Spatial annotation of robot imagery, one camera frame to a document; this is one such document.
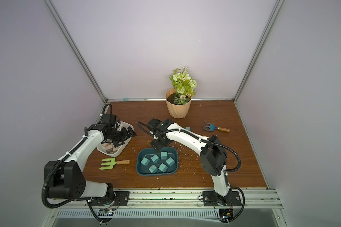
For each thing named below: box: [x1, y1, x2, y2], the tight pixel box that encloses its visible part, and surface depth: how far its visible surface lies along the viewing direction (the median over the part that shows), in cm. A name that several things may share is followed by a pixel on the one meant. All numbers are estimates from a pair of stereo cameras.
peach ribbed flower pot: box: [164, 87, 192, 119], surface depth 102 cm
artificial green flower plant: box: [168, 66, 198, 106], surface depth 94 cm
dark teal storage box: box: [135, 147, 179, 176], surface depth 85 cm
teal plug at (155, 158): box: [151, 154, 160, 164], surface depth 87 cm
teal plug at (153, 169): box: [148, 164, 159, 174], surface depth 83 cm
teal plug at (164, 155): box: [161, 151, 168, 160], surface depth 88 cm
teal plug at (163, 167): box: [158, 162, 169, 173], surface depth 83 cm
